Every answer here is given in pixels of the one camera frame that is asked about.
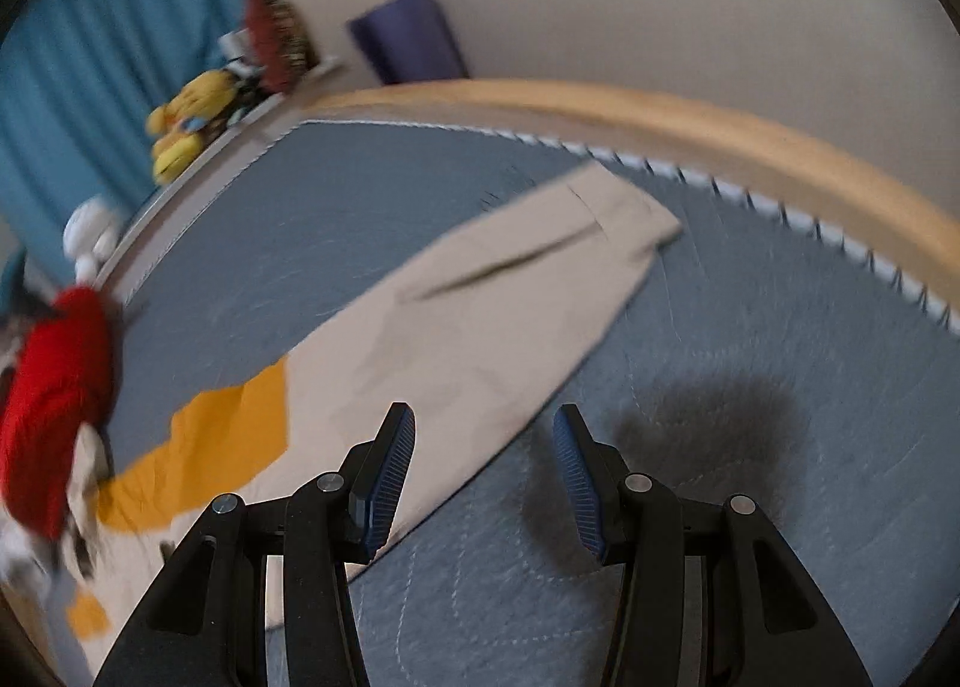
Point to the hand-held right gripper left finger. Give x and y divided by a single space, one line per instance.
390 478

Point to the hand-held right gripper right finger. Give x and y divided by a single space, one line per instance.
577 478

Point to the beige and yellow garment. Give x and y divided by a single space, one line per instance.
450 327

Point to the grey quilted blanket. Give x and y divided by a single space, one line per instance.
750 327

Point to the red cloth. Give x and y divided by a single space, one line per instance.
52 394

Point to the white plush toy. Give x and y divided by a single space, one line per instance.
90 226

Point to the yellow plush toy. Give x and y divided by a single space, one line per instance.
187 103

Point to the purple box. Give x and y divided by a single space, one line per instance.
409 34

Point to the red round cushion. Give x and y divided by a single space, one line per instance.
274 34

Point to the blue curtain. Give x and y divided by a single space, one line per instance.
112 19

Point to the wooden bed frame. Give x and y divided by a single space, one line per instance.
675 113

